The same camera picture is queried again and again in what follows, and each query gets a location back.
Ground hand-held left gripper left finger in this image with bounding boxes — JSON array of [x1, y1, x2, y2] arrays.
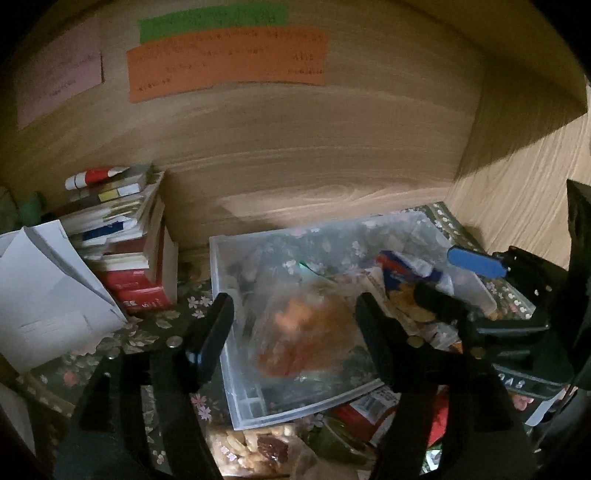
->
[[55, 292, 236, 480]]

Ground blue snack packet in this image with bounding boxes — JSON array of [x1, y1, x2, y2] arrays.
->
[[376, 249, 457, 325]]

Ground clear bag of orange snacks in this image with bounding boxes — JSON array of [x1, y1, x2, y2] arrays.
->
[[248, 276, 372, 380]]

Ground green paper sheet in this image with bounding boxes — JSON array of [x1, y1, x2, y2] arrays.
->
[[139, 4, 291, 44]]

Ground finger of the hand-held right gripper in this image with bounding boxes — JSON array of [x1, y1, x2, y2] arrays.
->
[[447, 246, 509, 280], [412, 281, 491, 334]]

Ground red and white small box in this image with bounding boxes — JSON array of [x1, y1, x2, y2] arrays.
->
[[65, 165, 131, 191]]

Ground green snack packet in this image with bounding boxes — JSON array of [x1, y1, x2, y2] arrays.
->
[[318, 415, 376, 464]]

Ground white folded paper sheets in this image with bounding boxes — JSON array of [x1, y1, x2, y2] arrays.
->
[[0, 220, 129, 374]]

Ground stack of books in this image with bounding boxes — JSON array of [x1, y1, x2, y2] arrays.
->
[[60, 164, 181, 315]]

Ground dark floral tablecloth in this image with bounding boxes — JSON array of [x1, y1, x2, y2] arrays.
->
[[18, 202, 543, 480]]

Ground orange paper sheet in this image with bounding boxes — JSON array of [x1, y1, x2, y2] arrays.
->
[[126, 27, 329, 103]]

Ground pink paper sheet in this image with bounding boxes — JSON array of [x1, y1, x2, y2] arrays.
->
[[16, 21, 105, 130]]

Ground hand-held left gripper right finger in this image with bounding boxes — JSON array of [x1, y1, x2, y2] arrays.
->
[[355, 292, 539, 480]]

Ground clear bag of mixed nuts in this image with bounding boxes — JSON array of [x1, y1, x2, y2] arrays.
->
[[205, 422, 320, 479]]

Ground red and white snack packet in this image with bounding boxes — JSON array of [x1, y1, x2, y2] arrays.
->
[[331, 384, 450, 449]]

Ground clear plastic storage bin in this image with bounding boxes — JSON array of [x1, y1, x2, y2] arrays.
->
[[209, 211, 498, 431]]

